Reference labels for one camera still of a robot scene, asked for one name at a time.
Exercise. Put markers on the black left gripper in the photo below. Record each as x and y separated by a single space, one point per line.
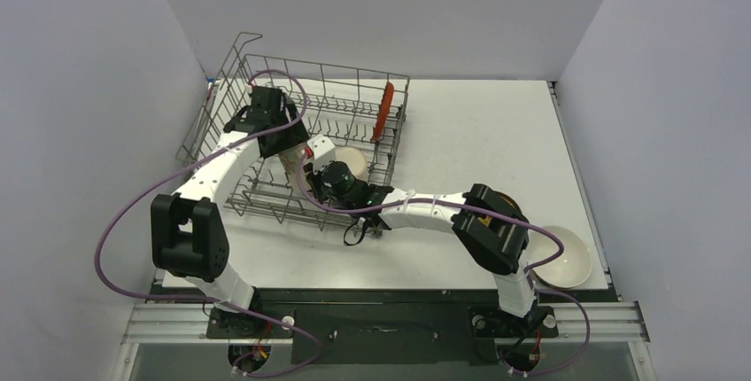
295 136

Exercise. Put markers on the cream mug with floral print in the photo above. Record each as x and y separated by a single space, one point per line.
355 159

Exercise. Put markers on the red plastic plate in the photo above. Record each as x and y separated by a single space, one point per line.
383 112

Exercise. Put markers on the cream mug with dragon print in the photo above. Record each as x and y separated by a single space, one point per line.
289 160

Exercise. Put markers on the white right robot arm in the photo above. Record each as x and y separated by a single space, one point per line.
489 224

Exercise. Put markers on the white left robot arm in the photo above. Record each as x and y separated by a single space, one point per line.
188 238

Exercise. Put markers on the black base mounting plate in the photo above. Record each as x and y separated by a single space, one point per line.
408 326

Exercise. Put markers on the yellow patterned plate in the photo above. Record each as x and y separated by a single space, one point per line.
511 203

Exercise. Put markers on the white bowl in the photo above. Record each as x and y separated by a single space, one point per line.
571 269

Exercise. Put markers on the grey wire dish rack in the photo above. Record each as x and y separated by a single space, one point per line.
343 105

